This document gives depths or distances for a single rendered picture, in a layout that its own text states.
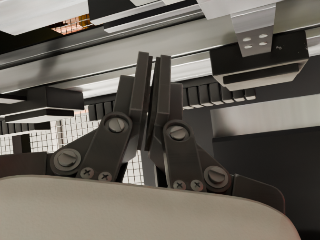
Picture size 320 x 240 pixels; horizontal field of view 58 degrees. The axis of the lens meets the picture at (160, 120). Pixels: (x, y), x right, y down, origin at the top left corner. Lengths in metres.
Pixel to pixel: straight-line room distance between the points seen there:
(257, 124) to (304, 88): 0.51
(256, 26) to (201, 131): 0.46
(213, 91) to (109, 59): 0.21
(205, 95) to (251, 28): 0.31
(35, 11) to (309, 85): 0.58
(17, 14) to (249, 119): 0.23
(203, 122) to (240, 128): 0.52
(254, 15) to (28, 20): 0.21
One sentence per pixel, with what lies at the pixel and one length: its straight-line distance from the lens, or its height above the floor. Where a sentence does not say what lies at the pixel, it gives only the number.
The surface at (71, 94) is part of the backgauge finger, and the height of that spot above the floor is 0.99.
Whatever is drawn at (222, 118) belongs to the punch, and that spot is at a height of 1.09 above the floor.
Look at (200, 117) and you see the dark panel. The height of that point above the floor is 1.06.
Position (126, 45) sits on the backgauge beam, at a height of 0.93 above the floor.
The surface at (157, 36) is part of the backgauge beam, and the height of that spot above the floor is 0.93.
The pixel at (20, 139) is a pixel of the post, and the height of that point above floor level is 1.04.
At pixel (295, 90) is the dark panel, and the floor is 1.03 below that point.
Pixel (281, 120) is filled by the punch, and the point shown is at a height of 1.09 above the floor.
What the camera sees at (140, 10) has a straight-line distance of 0.23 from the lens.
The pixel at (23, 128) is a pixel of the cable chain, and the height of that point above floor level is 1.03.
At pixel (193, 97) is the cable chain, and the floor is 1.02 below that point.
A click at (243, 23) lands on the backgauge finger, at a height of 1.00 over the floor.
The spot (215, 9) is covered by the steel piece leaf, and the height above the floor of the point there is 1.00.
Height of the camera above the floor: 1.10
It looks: 3 degrees down
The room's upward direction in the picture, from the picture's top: 173 degrees clockwise
